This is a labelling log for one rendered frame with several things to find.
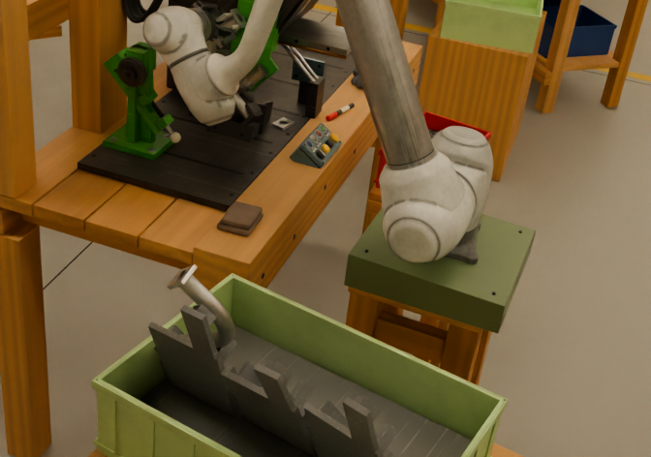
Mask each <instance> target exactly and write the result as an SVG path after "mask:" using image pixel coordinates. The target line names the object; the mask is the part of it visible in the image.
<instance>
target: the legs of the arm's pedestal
mask: <svg viewBox="0 0 651 457"><path fill-rule="evenodd" d="M402 313H403V309H401V308H398V307H395V306H392V305H388V304H386V303H383V302H380V301H377V300H374V299H371V298H367V297H364V296H361V295H358V294H355V293H352V292H350V298H349V304H348V311H347V317H346V324H345V325H347V326H349V327H351V328H353V329H355V330H357V331H359V332H362V333H364V334H366V335H368V336H370V337H372V338H375V339H377V340H379V341H381V342H383V343H386V344H388V345H390V346H392V347H394V348H396V349H399V350H403V351H405V352H408V353H411V354H414V355H417V356H420V357H423V358H426V359H429V360H432V361H435V362H438V363H441V365H440V369H442V370H445V371H447V372H449V373H451V374H453V375H456V376H458V377H460V378H461V379H463V380H465V381H469V382H471V383H473V384H475V385H479V381H480V377H481V370H482V366H483V362H484V359H485V355H486V351H487V347H488V343H489V339H490V335H491V331H488V330H485V329H483V330H482V333H478V332H474V331H471V330H468V329H465V328H462V327H459V326H456V325H452V324H450V325H449V330H445V329H442V328H438V327H435V326H432V325H429V324H426V323H423V322H420V321H417V320H411V319H408V318H405V317H402Z"/></svg>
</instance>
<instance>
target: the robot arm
mask: <svg viewBox="0 0 651 457"><path fill-rule="evenodd" d="M335 2H336V5H337V8H338V11H339V14H340V17H341V20H342V23H343V26H344V29H345V32H346V36H347V39H348V42H349V45H350V48H351V51H352V55H353V57H354V60H355V63H356V68H357V72H358V75H359V78H360V81H361V84H362V87H363V90H364V94H365V97H366V100H367V103H368V105H369V108H370V112H371V115H372V118H373V121H374V124H375V127H376V131H377V134H378V137H379V140H380V143H381V145H382V148H383V152H384V155H385V158H386V161H387V163H386V164H385V166H384V168H383V170H382V172H381V175H380V178H379V183H380V190H381V197H382V206H383V217H384V219H383V232H384V236H385V239H386V242H387V244H388V246H389V248H390V249H391V250H392V252H393V253H394V254H395V255H396V256H397V257H399V258H400V259H403V260H405V261H407V262H429V261H432V260H437V259H441V258H442V257H446V258H451V259H458V260H461V261H464V262H466V263H469V264H476V263H477V262H478V259H479V255H478V253H477V240H478V231H479V230H480V229H481V222H480V221H479V219H480V216H481V212H482V210H483V208H484V205H485V202H486V198H487V194H488V191H489V186H490V182H491V177H492V172H493V156H492V151H491V148H490V145H489V142H488V141H487V140H486V139H485V137H484V135H483V134H481V133H480V132H478V131H476V130H473V129H471V128H467V127H462V126H450V127H447V128H445V129H444V130H441V131H440V132H439V133H437V134H436V135H435V136H434V137H433V138H432V139H431V137H430V134H429V132H428V128H427V125H426V121H425V118H424V115H423V111H422V108H421V105H420V101H419V96H418V92H417V89H416V86H415V83H414V80H413V76H412V73H411V70H410V66H409V63H408V60H407V56H406V53H405V49H404V46H403V44H402V40H401V37H400V34H399V30H398V27H397V24H396V20H395V17H394V13H393V10H392V7H391V4H390V1H389V0H335ZM282 3H283V0H255V1H254V4H253V8H252V11H251V14H250V16H249V19H248V22H247V25H246V28H245V31H244V34H243V37H242V39H241V42H240V44H239V46H238V48H237V50H236V51H235V52H234V53H233V54H231V55H229V56H224V55H222V54H219V53H214V54H211V53H210V51H209V49H208V47H207V45H206V41H211V42H215V45H216V48H217V49H218V50H219V49H221V48H222V47H223V46H225V45H226V44H229V43H230V42H231V41H233V40H234V39H236V35H235V34H236V33H237V30H239V29H240V27H239V25H231V26H230V27H223V26H221V25H219V24H216V22H215V19H216V21H217V22H218V21H225V20H227V19H229V18H230V17H231V16H233V15H232V13H227V14H226V13H225V11H224V10H223V9H221V10H220V11H218V10H217V9H218V7H217V5H215V4H207V3H203V2H201V1H199V0H198V1H197V2H195V3H194V4H193V5H191V8H190V9H189V8H185V7H180V6H168V7H165V8H162V9H160V10H158V11H157V12H155V13H153V14H151V15H149V16H148V17H147V18H146V19H145V21H144V23H143V26H142V34H143V36H144V39H145V40H146V42H147V43H148V44H149V45H150V46H151V47H152V48H153V49H155V50H156V51H157V52H158V53H159V54H160V55H161V56H162V57H163V59H164V60H165V61H166V63H167V64H168V66H169V68H170V71H171V74H172V76H173V80H174V83H175V85H176V87H177V89H178V92H179V93H180V95H181V97H182V99H183V101H184V103H185V104H186V106H187V108H189V110H190V111H191V112H192V114H193V115H194V116H195V117H196V118H197V119H198V120H199V121H200V122H201V123H203V124H205V125H207V126H212V125H215V124H218V123H221V122H224V121H227V120H230V119H231V118H232V116H233V114H234V109H235V100H234V97H233V96H234V93H236V92H237V90H238V87H239V82H240V81H241V80H242V79H243V78H244V77H245V76H246V75H247V74H248V73H249V72H250V71H251V70H252V69H253V68H254V67H255V65H256V64H257V62H258V61H259V59H260V57H261V55H262V53H263V51H264V47H265V45H266V42H267V40H268V37H269V35H270V32H271V30H272V27H273V25H274V22H275V20H276V17H277V16H278V13H279V11H280V8H281V6H282ZM211 13H212V14H211ZM218 36H221V37H224V39H223V38H222V39H218Z"/></svg>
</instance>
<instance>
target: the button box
mask: <svg viewBox="0 0 651 457"><path fill-rule="evenodd" d="M321 126H324V127H325V129H326V131H325V132H324V131H323V130H322V129H321ZM316 131H319V132H320V133H321V134H322V136H321V137H319V136H318V135H317V134H316ZM330 134H332V132H331V131H330V130H329V129H328V128H327V127H326V126H325V125H324V124H323V123H321V124H320V125H319V126H318V127H317V128H315V129H314V130H313V131H312V132H311V133H310V134H309V135H308V136H307V137H306V139H305V140H304V141H303V142H302V143H301V144H300V145H299V147H298V148H297V149H296V150H295V151H294V152H293V153H292V155H291V156H290V159H291V160H293V161H294V162H295V163H299V164H303V165H307V166H309V167H313V168H322V167H323V166H324V165H325V164H326V162H327V161H328V160H329V158H330V157H331V156H332V155H333V153H334V152H335V151H336V150H337V148H338V147H339V146H340V145H341V143H342V142H341V141H340V140H339V141H338V142H337V143H335V142H334V146H333V147H329V146H328V145H327V144H326V141H327V140H328V139H330V137H329V136H330ZM311 136H314V137H315V138H316V139H317V141H314V140H313V139H312V138H311ZM306 141H310V142H311V143H312V145H313V146H312V147H309V146H308V145H307V143H306ZM324 144H326V145H327V146H328V147H329V149H330V150H329V152H328V153H325V157H324V158H323V159H321V158H320V157H319V156H318V155H317V151H318V150H319V149H322V146H323V145H324ZM322 150H323V149H322ZM323 151H324V150H323ZM324 152H325V151H324Z"/></svg>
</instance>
